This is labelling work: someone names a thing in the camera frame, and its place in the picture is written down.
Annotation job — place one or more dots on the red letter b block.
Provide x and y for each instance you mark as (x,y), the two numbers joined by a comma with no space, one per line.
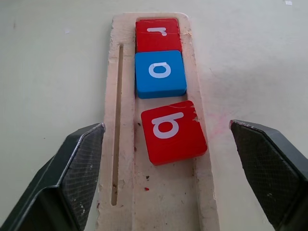
(173,134)

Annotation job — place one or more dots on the red letter r block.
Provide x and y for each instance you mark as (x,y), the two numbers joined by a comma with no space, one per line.
(157,38)

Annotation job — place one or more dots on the wooden letter tray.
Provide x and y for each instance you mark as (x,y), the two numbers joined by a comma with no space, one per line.
(120,144)

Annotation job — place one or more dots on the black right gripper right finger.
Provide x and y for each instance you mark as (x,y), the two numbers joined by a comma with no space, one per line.
(272,168)

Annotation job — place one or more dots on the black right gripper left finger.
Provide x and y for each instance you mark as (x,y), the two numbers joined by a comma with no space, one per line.
(60,183)

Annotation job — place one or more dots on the blue letter o block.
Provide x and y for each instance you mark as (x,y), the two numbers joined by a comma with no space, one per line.
(160,74)

